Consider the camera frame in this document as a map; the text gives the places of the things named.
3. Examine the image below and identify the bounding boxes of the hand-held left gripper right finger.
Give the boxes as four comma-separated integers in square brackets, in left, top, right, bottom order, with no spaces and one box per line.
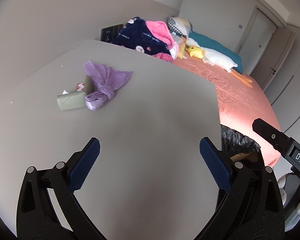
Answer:
[194,137,285,240]

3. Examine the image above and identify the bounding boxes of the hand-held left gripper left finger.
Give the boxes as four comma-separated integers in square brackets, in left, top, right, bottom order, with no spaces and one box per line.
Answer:
[16,137,108,240]

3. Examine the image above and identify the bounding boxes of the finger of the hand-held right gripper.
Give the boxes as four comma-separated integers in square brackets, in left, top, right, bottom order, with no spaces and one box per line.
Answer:
[252,117,294,155]

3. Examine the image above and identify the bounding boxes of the black trash bin with bag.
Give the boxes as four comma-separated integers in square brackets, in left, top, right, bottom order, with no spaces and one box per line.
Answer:
[220,125,265,171]

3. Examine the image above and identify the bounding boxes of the bed with salmon sheet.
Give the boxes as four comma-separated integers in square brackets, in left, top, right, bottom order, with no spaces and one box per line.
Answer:
[171,52,282,168]

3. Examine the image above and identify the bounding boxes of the white wardrobe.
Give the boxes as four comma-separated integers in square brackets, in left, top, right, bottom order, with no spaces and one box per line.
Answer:
[262,27,300,150]

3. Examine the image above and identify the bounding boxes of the grey-green small box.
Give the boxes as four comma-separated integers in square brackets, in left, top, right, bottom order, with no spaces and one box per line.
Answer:
[57,76,95,111]

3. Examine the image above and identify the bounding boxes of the purple plastic bag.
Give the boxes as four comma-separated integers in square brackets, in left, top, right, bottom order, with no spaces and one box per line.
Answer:
[83,60,133,111]

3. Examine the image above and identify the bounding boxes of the white goose plush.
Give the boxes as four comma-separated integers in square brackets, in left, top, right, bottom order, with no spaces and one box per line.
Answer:
[185,37,253,88]

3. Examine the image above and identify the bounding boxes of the white room door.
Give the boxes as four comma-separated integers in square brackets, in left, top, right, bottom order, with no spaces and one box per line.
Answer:
[234,7,278,60]

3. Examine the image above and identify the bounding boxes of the yellow duck plush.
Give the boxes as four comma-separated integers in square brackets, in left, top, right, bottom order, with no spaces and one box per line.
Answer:
[186,45,206,60]

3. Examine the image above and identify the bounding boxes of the yellow knitted plush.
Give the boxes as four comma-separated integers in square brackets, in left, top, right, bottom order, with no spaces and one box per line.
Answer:
[177,42,187,59]

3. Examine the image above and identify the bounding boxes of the pink white printed cloth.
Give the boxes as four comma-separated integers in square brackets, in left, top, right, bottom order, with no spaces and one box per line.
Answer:
[169,37,181,58]

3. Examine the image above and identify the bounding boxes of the navy printed fleece blanket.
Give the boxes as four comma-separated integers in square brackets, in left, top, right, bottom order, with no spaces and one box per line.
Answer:
[112,17,175,63]

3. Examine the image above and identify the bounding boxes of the checkered pillow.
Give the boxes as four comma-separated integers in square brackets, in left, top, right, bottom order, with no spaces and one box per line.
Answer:
[167,17,193,38]

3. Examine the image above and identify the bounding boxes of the white door with black handle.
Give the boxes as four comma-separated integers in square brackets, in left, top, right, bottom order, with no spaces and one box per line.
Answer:
[250,31,296,90]

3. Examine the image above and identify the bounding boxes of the black wall switch panel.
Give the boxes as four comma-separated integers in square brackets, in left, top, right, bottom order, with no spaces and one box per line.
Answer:
[101,24,124,43]

